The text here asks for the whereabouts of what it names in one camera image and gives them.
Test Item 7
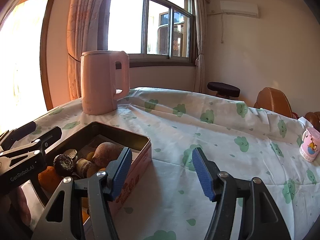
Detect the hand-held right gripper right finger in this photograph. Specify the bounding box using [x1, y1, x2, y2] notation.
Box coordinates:
[192, 147, 292, 240]

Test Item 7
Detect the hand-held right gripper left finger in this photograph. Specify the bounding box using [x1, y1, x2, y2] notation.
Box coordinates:
[31, 147, 132, 240]

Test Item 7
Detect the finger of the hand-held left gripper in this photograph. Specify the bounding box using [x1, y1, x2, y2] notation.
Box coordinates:
[0, 126, 62, 162]
[0, 121, 37, 150]

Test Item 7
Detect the brown round fruit with stem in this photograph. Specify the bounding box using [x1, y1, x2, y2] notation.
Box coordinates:
[92, 142, 118, 167]

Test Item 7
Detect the large orange mandarin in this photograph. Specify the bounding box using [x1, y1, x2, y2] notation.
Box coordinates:
[38, 166, 63, 194]

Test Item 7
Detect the pink tin box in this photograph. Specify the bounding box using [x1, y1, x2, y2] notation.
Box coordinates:
[21, 121, 152, 232]

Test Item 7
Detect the short sugarcane piece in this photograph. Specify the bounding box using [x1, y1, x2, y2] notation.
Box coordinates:
[76, 158, 93, 178]

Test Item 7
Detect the person's left hand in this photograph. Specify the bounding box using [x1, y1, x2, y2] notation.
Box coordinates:
[9, 186, 33, 227]

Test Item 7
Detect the cloud-print white tablecloth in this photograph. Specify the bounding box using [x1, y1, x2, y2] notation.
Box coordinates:
[15, 87, 320, 240]

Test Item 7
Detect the pink electric kettle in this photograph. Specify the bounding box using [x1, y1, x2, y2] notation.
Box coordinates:
[80, 50, 130, 115]

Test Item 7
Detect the dark round stool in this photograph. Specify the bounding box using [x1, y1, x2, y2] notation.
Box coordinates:
[207, 82, 240, 100]

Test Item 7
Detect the wide pink curtain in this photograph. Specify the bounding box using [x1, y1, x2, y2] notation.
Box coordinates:
[66, 0, 112, 100]

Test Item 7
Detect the pink cartoon cup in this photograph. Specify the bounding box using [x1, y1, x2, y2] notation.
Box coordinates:
[299, 126, 320, 163]

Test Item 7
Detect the brown leather sofa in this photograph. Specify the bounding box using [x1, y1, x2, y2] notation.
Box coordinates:
[304, 111, 320, 128]

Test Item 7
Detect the sliding glass window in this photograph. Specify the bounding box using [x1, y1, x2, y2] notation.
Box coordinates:
[104, 0, 197, 67]

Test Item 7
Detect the narrow tied beige curtain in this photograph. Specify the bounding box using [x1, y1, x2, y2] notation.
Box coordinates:
[194, 0, 208, 93]

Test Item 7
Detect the white air conditioner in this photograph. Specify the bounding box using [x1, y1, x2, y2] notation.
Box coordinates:
[220, 1, 259, 18]

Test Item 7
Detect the wooden door frame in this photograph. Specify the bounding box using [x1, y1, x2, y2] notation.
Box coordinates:
[40, 0, 62, 110]

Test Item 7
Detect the white air conditioner hose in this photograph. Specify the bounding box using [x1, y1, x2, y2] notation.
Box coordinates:
[207, 10, 224, 44]

